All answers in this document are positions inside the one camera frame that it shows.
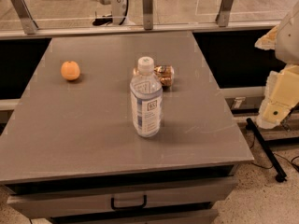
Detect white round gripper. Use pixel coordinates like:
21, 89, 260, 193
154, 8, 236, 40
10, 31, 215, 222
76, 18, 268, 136
254, 1, 299, 129

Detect clear plastic water bottle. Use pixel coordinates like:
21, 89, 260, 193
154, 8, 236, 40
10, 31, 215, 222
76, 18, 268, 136
130, 57, 163, 137

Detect black floor stand bar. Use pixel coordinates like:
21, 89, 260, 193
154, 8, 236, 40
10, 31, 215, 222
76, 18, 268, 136
246, 118, 287, 183

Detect crushed shiny can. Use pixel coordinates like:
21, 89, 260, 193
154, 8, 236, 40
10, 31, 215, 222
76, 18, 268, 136
133, 64, 176, 88

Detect orange fruit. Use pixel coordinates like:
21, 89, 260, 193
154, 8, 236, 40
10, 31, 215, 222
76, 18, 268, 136
61, 61, 80, 81

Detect right metal railing bracket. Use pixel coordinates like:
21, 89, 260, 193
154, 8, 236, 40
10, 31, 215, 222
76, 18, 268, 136
216, 0, 234, 27

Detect metal railing bracket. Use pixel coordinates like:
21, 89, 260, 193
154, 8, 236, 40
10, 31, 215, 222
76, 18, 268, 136
142, 0, 153, 30
216, 0, 234, 27
10, 0, 38, 35

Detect middle metal railing bracket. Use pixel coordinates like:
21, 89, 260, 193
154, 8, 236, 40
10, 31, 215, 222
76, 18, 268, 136
142, 0, 153, 30

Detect left metal railing bracket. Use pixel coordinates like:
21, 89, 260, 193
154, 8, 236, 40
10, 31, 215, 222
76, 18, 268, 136
10, 0, 38, 35

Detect grey drawer with black handle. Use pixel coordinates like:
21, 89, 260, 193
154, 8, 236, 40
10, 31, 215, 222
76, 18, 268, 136
7, 176, 237, 218

